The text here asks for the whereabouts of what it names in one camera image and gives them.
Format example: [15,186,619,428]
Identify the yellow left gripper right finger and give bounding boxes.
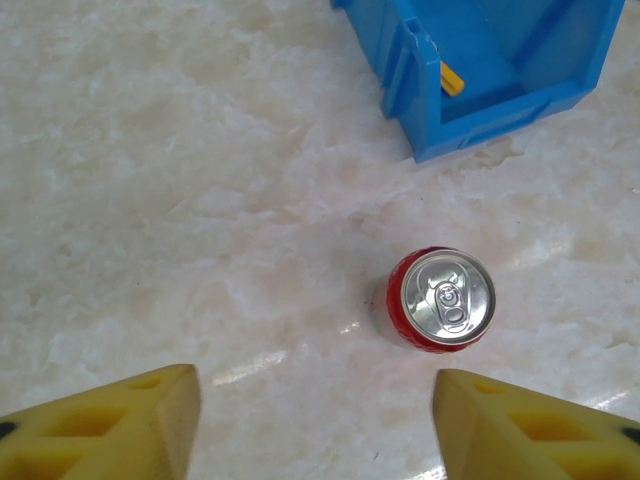
[432,368,640,480]

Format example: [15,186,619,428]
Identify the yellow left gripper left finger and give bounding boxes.
[0,363,202,480]

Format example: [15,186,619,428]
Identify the blue plastic bin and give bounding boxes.
[330,0,627,164]

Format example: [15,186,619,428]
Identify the red soda can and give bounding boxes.
[385,245,497,354]

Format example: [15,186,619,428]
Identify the yellow plastic piece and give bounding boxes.
[439,63,466,96]

